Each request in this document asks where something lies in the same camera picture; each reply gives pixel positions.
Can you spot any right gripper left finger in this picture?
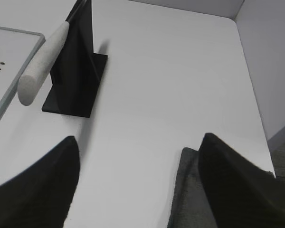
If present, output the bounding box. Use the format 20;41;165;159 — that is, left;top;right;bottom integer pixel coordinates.
0;136;80;228

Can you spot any white-handled kitchen knife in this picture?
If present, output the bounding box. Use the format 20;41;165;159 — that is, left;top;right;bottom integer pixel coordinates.
17;21;70;106

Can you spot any black knife stand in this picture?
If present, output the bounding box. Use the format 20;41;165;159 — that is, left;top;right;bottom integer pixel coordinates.
42;0;108;118

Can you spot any white grey-rimmed cutting board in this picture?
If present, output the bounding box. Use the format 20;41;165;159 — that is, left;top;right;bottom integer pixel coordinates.
0;26;45;119

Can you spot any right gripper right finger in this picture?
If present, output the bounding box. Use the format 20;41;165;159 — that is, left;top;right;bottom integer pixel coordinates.
198;133;285;228

